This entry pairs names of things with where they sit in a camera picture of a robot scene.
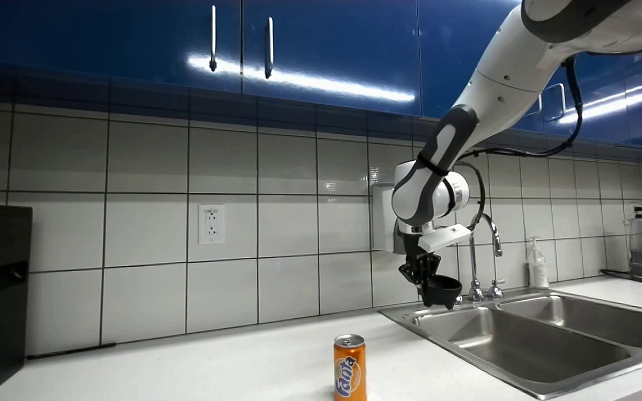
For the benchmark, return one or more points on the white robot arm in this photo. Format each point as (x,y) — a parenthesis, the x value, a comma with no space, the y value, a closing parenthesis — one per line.
(513,67)

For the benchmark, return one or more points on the white pump bottle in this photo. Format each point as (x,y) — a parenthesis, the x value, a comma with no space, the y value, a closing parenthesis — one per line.
(537,268)

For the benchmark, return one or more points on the black bowl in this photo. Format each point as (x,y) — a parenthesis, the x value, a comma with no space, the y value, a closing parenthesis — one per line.
(441,290)

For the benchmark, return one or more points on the orange soda can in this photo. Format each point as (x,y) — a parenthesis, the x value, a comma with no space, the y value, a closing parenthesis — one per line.
(350,368)

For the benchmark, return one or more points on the white wall outlet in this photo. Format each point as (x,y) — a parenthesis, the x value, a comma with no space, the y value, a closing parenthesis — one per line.
(213,224)

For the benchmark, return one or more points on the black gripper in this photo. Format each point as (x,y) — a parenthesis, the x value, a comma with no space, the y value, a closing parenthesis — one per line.
(412,258)

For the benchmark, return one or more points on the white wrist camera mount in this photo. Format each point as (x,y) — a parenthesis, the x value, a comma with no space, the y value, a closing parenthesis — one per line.
(447,236)

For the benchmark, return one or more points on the stainless steel double sink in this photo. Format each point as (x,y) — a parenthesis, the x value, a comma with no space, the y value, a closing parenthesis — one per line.
(545,341)

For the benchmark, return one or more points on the blue wall cabinet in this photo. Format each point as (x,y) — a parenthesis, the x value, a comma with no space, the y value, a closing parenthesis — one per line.
(112,45)

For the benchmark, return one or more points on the chrome gooseneck faucet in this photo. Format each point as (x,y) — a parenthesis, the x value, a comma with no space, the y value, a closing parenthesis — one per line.
(473,268)

